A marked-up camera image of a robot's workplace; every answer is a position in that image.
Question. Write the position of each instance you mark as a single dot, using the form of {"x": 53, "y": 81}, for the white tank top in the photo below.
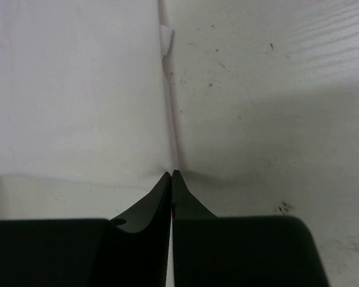
{"x": 83, "y": 95}

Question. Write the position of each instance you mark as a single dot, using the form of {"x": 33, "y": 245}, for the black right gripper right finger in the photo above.
{"x": 240, "y": 251}

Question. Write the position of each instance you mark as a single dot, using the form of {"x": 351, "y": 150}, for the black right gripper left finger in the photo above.
{"x": 128, "y": 250}

